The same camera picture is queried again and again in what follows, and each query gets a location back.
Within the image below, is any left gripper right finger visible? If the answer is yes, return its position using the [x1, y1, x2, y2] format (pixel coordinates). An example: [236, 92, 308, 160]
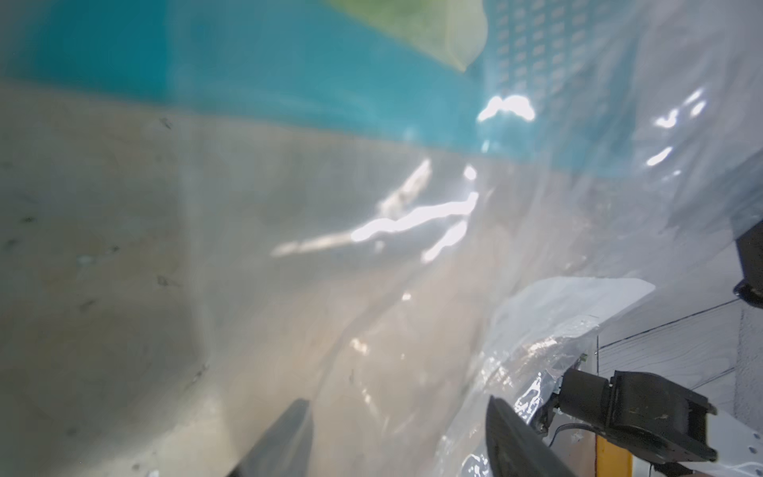
[485, 397, 574, 477]

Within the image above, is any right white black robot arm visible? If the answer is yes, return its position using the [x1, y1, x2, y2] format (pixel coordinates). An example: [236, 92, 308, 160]
[486, 368, 762, 476]

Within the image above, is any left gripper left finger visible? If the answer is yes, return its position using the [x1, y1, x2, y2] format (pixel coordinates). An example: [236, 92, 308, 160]
[229, 399, 314, 477]

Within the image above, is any chinese cabbage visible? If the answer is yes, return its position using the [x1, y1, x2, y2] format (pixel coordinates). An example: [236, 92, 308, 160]
[330, 0, 489, 72]

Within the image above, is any teal plastic basket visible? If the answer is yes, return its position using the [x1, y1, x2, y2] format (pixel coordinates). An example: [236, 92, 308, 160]
[1, 1, 640, 175]

